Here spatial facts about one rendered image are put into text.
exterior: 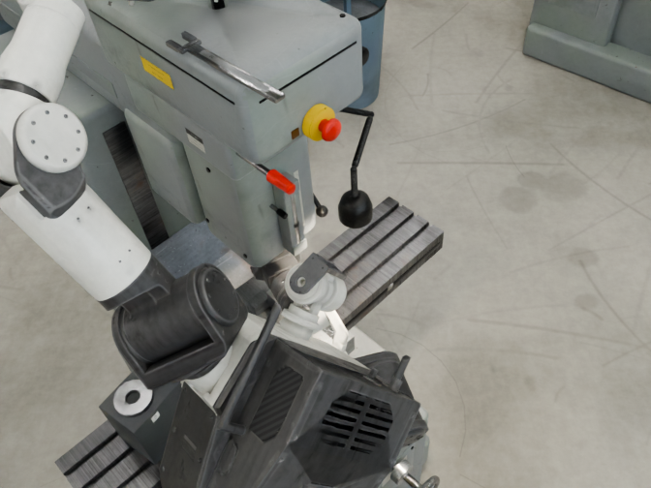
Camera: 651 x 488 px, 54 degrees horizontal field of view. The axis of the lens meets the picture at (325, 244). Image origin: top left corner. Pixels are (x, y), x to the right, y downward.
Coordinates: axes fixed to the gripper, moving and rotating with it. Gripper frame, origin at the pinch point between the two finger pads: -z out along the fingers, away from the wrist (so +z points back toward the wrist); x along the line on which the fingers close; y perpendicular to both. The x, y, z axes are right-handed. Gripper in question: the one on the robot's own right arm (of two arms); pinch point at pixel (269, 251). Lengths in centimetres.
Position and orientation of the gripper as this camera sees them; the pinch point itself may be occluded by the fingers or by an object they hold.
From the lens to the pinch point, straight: 158.6
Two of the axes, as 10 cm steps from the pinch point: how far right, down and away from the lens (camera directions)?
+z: 4.5, 6.5, -6.1
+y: 0.7, 6.5, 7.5
